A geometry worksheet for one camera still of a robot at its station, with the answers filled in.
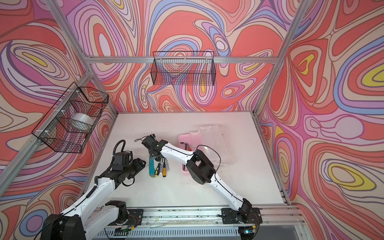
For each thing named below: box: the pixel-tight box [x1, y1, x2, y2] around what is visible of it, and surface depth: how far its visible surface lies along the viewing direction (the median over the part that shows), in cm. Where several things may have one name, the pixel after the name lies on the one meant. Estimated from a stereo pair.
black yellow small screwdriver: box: [154, 163, 161, 177], surface depth 89 cm
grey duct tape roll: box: [71, 112, 95, 126], surface depth 75 cm
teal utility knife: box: [148, 155, 156, 178], surface depth 91 cm
